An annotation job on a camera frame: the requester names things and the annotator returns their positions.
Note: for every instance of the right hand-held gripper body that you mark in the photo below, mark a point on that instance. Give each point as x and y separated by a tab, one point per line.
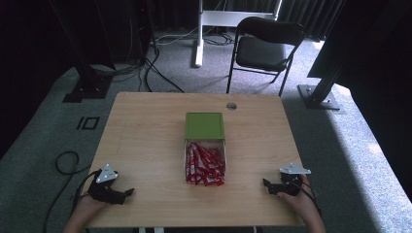
289	183

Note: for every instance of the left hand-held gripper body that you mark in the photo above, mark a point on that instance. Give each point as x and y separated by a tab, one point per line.
104	191

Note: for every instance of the person's right hand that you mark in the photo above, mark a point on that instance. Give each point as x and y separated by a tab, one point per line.
299	202

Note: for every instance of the person's left hand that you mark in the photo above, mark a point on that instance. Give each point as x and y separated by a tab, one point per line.
86	204

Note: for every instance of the pile of red packets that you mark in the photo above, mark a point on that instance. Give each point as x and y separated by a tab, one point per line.
205	165

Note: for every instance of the clear box of red packets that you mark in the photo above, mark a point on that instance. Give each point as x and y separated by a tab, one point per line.
205	161

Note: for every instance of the green box lid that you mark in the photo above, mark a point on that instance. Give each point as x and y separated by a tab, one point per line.
204	125

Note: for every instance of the grey table grommet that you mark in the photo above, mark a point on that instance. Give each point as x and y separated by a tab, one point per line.
231	106

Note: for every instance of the black metal stand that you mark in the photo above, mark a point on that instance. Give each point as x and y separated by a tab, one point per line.
89	81
320	93

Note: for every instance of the black folding chair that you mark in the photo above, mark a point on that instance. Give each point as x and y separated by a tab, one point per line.
264	48

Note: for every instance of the white metal stand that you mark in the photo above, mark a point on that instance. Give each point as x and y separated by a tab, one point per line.
207	19

